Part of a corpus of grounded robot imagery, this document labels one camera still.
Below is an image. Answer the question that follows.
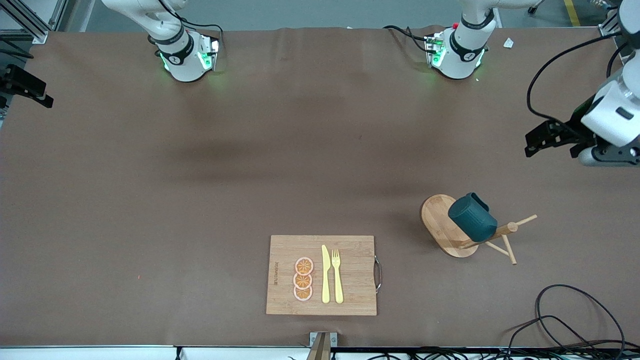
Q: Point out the brown table mat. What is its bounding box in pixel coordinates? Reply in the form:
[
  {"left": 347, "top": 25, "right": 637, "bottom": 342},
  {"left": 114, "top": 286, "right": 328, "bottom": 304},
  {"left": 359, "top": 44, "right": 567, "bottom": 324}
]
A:
[{"left": 0, "top": 26, "right": 640, "bottom": 348}]

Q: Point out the wooden mug tree stand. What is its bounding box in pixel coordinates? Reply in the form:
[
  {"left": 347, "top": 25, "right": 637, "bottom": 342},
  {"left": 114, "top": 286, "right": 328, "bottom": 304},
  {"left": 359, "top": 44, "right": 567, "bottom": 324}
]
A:
[{"left": 420, "top": 194, "right": 538, "bottom": 266}]

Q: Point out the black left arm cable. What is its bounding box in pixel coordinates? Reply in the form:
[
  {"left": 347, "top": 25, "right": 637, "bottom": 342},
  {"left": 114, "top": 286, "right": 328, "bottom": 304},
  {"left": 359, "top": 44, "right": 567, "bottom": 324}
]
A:
[{"left": 526, "top": 31, "right": 628, "bottom": 128}]

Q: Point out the bamboo cutting board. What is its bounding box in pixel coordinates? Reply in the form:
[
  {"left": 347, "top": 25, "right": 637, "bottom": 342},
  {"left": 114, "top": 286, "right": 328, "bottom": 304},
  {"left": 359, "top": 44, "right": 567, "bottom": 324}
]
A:
[{"left": 266, "top": 235, "right": 383, "bottom": 317}]

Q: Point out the dark teal cup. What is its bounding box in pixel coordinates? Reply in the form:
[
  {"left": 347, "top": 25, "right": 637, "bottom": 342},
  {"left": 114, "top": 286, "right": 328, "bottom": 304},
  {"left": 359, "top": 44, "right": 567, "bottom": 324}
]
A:
[{"left": 447, "top": 192, "right": 499, "bottom": 243}]

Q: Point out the yellow plastic knife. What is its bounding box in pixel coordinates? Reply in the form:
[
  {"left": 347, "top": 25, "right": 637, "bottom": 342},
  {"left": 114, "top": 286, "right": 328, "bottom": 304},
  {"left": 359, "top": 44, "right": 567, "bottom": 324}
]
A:
[{"left": 321, "top": 244, "right": 332, "bottom": 304}]

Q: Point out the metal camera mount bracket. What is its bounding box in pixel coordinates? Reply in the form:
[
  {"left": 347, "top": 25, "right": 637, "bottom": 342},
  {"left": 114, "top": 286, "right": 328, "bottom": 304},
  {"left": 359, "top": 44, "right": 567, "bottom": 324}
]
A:
[{"left": 306, "top": 331, "right": 338, "bottom": 360}]

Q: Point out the black cable loop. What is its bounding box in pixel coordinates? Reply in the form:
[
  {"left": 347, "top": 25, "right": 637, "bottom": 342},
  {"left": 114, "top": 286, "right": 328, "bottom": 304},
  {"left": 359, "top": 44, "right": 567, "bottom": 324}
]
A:
[
  {"left": 535, "top": 284, "right": 627, "bottom": 351},
  {"left": 505, "top": 315, "right": 601, "bottom": 351}
]

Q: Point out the aluminium frame profile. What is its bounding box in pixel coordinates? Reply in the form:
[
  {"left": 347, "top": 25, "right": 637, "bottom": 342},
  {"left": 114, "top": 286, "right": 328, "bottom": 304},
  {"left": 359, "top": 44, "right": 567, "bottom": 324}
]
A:
[
  {"left": 0, "top": 0, "right": 81, "bottom": 45},
  {"left": 598, "top": 0, "right": 626, "bottom": 38}
]

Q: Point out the white table edge rail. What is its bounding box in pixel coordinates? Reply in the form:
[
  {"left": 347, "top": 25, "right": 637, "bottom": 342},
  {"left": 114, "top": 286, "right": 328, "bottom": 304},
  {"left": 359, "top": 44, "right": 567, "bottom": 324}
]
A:
[{"left": 0, "top": 345, "right": 640, "bottom": 360}]

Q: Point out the yellow plastic fork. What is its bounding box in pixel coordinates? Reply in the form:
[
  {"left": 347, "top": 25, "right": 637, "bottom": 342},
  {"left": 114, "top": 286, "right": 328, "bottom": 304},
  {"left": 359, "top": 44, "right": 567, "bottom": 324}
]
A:
[{"left": 331, "top": 248, "right": 345, "bottom": 305}]

